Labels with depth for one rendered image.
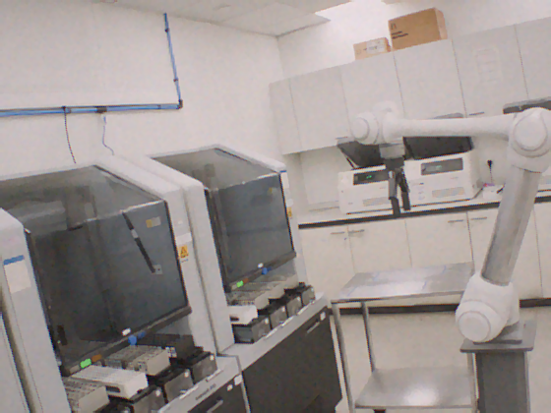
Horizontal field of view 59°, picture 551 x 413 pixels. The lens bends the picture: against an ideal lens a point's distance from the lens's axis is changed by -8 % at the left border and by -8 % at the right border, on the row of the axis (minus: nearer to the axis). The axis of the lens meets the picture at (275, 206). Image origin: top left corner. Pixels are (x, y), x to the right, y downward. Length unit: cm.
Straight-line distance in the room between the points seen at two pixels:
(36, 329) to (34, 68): 185
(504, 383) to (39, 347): 156
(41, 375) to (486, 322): 133
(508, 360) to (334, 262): 286
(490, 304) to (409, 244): 269
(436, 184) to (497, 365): 243
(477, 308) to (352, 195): 287
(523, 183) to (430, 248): 274
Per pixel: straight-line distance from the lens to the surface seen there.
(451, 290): 223
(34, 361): 161
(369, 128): 174
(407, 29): 462
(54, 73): 320
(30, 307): 159
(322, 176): 521
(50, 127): 309
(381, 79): 459
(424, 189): 424
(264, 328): 230
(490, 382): 204
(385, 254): 443
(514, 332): 199
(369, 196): 438
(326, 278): 470
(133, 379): 178
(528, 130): 155
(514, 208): 164
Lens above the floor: 147
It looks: 5 degrees down
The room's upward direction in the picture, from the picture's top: 11 degrees counter-clockwise
